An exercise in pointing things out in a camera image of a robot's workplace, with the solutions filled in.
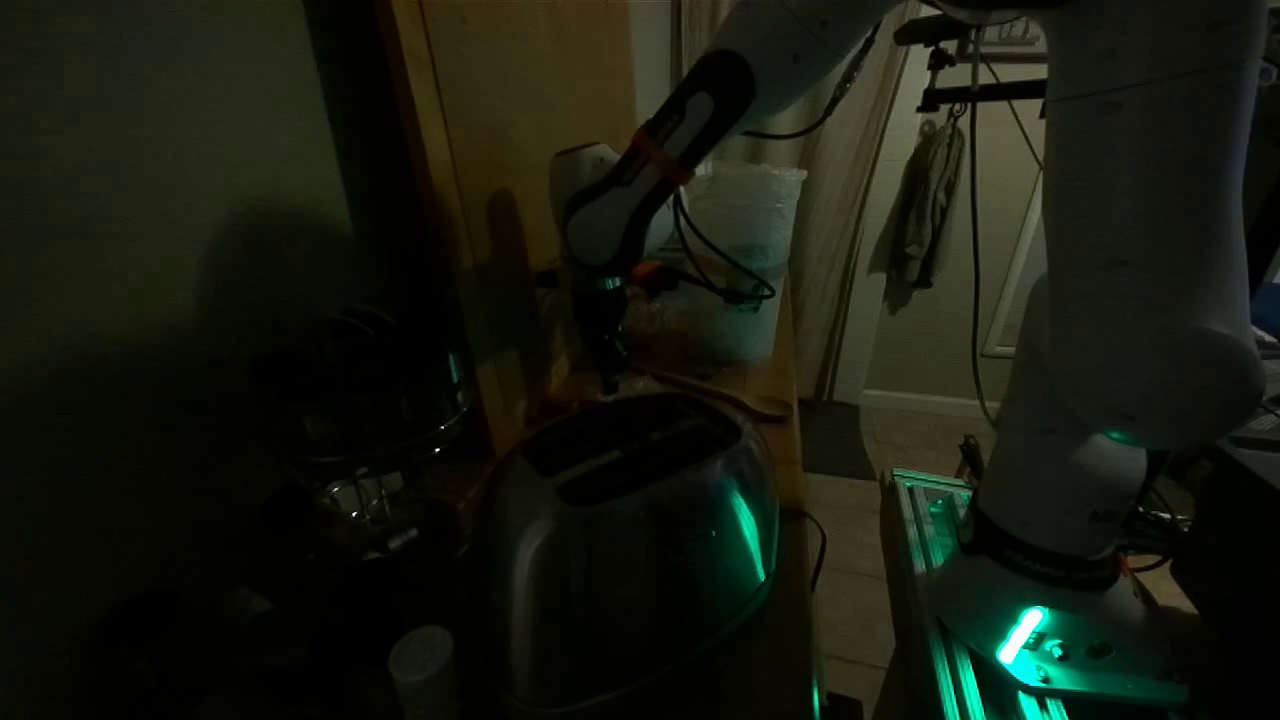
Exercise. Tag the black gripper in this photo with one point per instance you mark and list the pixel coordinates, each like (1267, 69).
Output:
(602, 295)

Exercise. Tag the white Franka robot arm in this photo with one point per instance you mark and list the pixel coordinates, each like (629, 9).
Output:
(1145, 240)

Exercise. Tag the white lined trash bin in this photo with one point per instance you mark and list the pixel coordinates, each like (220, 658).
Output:
(745, 252)

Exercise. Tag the silver toaster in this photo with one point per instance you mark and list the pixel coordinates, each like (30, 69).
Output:
(624, 562)

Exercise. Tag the dark glass jar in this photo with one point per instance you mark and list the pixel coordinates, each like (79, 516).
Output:
(372, 427)

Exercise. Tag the hanging grey cloth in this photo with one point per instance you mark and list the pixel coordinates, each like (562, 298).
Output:
(922, 215)

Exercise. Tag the white cylinder container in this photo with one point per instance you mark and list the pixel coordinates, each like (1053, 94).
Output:
(426, 674)

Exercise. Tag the aluminium frame rail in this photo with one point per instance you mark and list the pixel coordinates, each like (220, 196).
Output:
(924, 572)

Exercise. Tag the black camera stand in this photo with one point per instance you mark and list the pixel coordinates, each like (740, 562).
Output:
(975, 65)

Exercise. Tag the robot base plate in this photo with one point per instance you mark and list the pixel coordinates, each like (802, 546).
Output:
(1066, 640)

